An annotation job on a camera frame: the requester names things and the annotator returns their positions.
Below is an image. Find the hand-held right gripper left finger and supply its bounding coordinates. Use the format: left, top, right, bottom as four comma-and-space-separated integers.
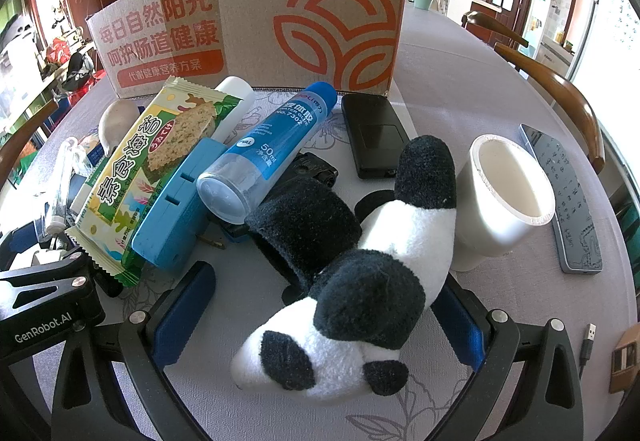
52, 261, 217, 441

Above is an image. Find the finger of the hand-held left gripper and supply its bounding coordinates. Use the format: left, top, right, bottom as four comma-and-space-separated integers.
0, 228, 83, 274
0, 266, 123, 322

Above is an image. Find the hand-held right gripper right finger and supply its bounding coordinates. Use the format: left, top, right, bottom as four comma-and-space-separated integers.
420, 278, 586, 441

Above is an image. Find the blue plastic case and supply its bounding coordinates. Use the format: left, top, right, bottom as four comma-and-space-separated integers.
131, 137, 231, 271

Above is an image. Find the panda plush toy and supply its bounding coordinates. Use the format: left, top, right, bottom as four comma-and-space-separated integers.
231, 135, 458, 404

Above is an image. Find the black remote control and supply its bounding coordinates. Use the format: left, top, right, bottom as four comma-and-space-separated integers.
340, 92, 412, 180

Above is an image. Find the printed cardboard box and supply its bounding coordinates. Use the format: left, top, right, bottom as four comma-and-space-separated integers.
86, 0, 411, 101

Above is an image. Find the grey cloth-covered desktop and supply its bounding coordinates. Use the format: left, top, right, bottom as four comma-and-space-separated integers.
0, 1, 638, 441

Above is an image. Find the clear plastic packet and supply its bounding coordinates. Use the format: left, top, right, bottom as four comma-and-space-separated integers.
39, 136, 96, 249

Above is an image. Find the wooden chair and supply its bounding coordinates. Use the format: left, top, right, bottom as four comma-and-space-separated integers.
461, 11, 530, 49
495, 44, 606, 174
0, 91, 61, 187

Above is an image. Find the white and blue packet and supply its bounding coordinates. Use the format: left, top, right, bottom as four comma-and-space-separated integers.
70, 131, 108, 217

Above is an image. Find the white cup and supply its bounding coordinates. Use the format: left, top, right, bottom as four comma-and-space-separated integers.
450, 134, 557, 272

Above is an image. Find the beige egg-shaped object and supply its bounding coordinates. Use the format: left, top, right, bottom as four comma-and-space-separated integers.
98, 100, 138, 156

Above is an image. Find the green snack packet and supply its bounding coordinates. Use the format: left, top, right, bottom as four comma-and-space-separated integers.
65, 76, 257, 289

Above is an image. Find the grey flat remote control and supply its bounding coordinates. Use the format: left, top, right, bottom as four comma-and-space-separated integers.
518, 123, 603, 275

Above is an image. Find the blue glue bottle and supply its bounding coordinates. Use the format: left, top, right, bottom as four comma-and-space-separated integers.
196, 82, 338, 224

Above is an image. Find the black toy car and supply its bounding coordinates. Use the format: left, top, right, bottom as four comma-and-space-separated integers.
295, 152, 340, 187

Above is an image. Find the white plastic bottle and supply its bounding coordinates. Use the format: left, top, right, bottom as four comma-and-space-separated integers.
212, 76, 256, 144

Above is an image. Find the USB cable plug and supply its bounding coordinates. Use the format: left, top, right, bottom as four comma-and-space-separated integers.
579, 322, 597, 379

